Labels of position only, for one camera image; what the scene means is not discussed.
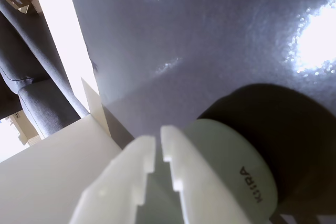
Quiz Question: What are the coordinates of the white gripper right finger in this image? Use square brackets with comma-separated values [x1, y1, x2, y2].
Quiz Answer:
[160, 125, 253, 224]

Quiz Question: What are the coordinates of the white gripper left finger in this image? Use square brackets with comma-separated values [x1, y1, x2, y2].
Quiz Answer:
[68, 134, 156, 224]

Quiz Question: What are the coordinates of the white board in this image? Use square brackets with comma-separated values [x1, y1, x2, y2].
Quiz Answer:
[0, 76, 135, 224]

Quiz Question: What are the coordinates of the grey fabric sofa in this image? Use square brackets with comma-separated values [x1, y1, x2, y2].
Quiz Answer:
[0, 0, 90, 139]

